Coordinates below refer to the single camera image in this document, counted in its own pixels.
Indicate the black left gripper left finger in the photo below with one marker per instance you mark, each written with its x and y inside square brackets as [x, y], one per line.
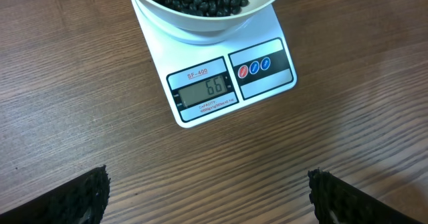
[81, 200]

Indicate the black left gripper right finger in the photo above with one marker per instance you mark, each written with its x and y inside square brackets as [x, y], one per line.
[337, 202]

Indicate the white digital kitchen scale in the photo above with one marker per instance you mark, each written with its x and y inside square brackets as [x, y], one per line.
[207, 77]

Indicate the white round bowl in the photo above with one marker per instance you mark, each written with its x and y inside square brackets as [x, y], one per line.
[196, 23]

